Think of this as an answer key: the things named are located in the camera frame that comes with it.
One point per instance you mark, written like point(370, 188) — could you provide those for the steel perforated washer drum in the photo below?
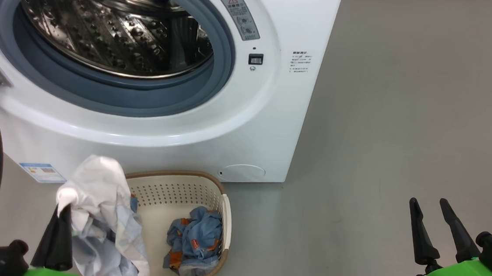
point(105, 30)

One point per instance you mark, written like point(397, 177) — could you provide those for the black door latch socket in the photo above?
point(255, 59)

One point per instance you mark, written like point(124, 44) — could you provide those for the pale blue white garment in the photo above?
point(110, 250)

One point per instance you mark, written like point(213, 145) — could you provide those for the grey warning sticker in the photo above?
point(240, 17)

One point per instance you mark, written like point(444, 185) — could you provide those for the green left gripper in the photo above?
point(53, 275)

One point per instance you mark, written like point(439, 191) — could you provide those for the grey rubber door gasket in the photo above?
point(220, 74)

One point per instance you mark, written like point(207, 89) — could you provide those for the blue garment with orange print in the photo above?
point(196, 239)

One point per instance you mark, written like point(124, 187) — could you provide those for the blue white energy label sticker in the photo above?
point(41, 172)

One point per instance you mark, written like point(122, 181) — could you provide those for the round white filter cover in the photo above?
point(243, 173)

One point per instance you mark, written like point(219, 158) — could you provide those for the cream perforated laundry basket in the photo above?
point(165, 219)

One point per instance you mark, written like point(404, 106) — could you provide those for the white washing machine body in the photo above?
point(273, 127)

